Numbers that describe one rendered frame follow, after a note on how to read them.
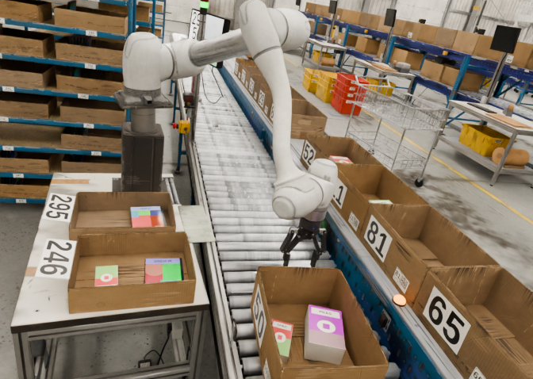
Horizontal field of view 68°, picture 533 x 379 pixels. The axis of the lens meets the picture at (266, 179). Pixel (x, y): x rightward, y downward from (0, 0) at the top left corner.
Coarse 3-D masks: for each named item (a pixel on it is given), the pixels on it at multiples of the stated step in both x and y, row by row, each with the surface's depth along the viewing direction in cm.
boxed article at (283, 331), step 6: (276, 324) 124; (282, 324) 125; (288, 324) 125; (276, 330) 122; (282, 330) 123; (288, 330) 123; (276, 336) 120; (282, 336) 120; (288, 336) 121; (282, 342) 118; (288, 342) 119; (282, 348) 116; (288, 348) 117; (282, 354) 114; (288, 354) 115; (282, 360) 115
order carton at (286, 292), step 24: (264, 288) 133; (288, 288) 135; (312, 288) 137; (336, 288) 136; (264, 312) 115; (288, 312) 134; (360, 312) 118; (264, 336) 113; (360, 336) 117; (264, 360) 111; (288, 360) 117; (312, 360) 119; (360, 360) 116; (384, 360) 103
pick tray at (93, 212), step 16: (80, 192) 164; (96, 192) 167; (112, 192) 169; (128, 192) 171; (144, 192) 173; (160, 192) 176; (80, 208) 167; (96, 208) 170; (112, 208) 172; (128, 208) 174; (80, 224) 159; (96, 224) 161; (112, 224) 163; (128, 224) 165
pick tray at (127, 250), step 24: (96, 240) 142; (120, 240) 145; (144, 240) 148; (168, 240) 151; (72, 264) 125; (96, 264) 140; (120, 264) 142; (144, 264) 144; (192, 264) 136; (72, 288) 116; (96, 288) 118; (120, 288) 120; (144, 288) 123; (168, 288) 126; (192, 288) 129; (72, 312) 119
